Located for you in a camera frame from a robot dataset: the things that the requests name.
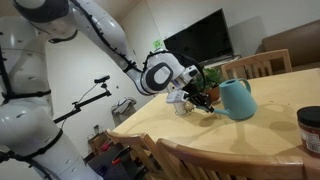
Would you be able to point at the camera on black stand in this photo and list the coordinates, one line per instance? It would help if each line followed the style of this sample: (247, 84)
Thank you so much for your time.
(79, 104)

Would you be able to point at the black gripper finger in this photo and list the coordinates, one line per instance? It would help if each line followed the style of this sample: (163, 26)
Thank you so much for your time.
(195, 101)
(204, 103)

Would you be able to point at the teal plastic watering can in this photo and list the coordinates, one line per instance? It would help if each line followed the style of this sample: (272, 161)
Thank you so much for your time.
(237, 100)

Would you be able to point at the grey cloth bundle on floor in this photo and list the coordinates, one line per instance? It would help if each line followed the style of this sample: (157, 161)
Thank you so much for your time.
(124, 106)

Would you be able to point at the wooden chair front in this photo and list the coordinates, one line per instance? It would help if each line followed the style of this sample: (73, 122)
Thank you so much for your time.
(195, 164)

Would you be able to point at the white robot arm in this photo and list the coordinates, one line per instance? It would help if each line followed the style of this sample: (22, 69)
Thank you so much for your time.
(28, 130)

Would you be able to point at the green potted plant terracotta pot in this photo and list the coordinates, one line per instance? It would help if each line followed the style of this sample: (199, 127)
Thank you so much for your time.
(209, 82)

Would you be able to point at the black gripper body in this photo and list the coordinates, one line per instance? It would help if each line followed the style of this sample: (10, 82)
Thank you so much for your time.
(194, 90)

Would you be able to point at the wooden chair right side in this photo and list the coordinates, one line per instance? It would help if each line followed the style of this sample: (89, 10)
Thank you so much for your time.
(143, 152)

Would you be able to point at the black flat screen television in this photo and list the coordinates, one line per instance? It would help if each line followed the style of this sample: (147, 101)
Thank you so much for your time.
(207, 40)

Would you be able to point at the wooden chair by armchair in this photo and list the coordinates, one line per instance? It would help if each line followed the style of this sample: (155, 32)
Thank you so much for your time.
(258, 65)

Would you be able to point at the dark lidded red jar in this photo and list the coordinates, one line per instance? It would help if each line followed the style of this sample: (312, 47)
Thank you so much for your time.
(309, 123)

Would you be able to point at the brown leather sofa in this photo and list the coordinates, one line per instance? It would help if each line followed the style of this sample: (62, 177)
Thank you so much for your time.
(302, 43)

